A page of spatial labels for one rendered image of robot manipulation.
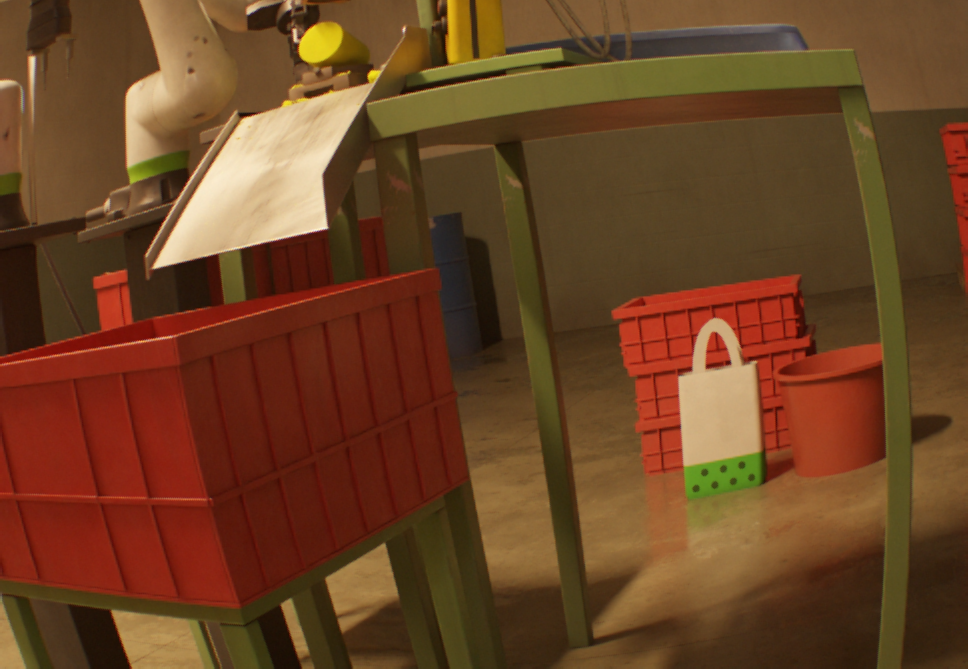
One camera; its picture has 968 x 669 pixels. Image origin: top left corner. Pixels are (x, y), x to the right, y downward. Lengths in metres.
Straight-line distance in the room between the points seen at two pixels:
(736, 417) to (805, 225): 6.28
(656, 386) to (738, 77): 2.88
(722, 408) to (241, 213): 2.39
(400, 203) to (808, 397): 2.23
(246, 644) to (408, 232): 0.69
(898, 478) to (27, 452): 1.01
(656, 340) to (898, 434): 2.84
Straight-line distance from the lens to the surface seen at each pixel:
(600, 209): 10.29
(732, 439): 3.86
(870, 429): 3.75
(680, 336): 4.33
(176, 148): 2.24
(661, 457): 4.39
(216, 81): 2.11
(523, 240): 2.51
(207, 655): 2.63
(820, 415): 3.73
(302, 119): 1.81
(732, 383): 3.85
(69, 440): 1.13
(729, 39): 2.03
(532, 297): 2.52
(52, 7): 1.67
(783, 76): 1.54
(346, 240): 2.26
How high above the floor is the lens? 0.80
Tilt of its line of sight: 3 degrees down
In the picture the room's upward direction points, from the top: 9 degrees counter-clockwise
